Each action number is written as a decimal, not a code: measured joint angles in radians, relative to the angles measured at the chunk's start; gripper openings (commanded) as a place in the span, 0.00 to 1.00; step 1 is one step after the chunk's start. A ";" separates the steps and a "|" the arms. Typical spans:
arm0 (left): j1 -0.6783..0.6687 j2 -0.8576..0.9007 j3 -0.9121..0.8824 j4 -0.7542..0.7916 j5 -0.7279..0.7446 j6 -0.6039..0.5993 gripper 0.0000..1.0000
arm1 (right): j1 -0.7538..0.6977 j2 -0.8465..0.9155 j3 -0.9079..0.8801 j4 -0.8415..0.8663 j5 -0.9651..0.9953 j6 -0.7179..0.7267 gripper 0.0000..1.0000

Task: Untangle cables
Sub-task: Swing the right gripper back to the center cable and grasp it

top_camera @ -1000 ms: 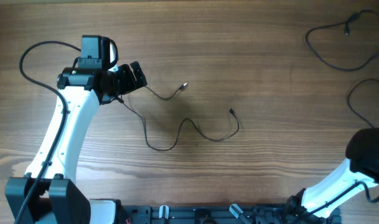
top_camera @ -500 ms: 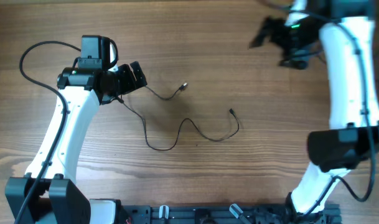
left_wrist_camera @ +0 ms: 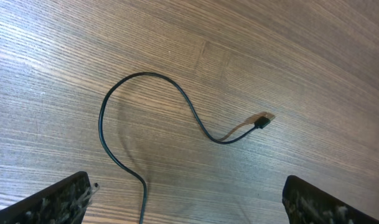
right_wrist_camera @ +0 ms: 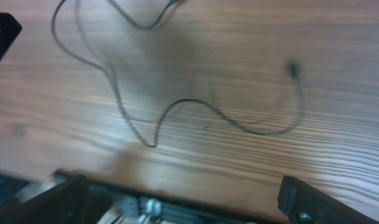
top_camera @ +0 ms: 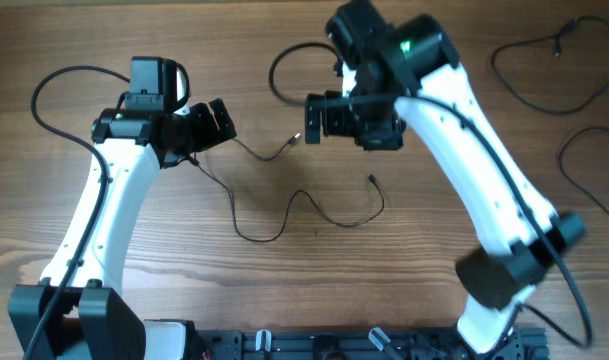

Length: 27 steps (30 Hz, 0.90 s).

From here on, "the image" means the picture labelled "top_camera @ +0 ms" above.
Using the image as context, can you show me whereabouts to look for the black cable bundle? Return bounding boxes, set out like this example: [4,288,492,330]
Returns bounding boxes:
[186,132,386,244]

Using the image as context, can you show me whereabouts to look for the thin black cable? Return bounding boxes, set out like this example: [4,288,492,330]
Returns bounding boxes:
[556,122,609,229]

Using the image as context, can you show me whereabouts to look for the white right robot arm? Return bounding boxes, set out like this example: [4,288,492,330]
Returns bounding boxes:
[305,1,585,357]

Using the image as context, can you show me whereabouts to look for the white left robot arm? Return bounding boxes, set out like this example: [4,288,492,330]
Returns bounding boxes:
[8,57,236,359]

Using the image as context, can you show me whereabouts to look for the black right camera cable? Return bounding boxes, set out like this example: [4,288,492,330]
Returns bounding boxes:
[267,41,594,350]

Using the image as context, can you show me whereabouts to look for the black camera cable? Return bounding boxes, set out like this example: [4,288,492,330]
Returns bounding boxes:
[21,59,191,360]
[267,41,594,350]

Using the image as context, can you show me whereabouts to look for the black left camera cable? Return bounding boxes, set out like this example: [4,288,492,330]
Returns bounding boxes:
[21,59,191,360]

